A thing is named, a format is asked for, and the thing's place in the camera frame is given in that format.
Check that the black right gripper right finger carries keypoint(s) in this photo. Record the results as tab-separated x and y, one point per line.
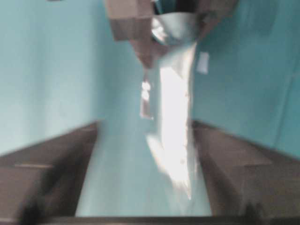
242	176

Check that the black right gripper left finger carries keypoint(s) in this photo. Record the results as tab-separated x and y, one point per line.
46	179

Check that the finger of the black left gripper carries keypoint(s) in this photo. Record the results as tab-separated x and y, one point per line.
212	12
131	20

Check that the silver zip bag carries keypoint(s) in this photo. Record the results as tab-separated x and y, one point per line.
166	97

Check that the small white tape piece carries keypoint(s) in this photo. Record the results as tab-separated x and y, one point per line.
203	63

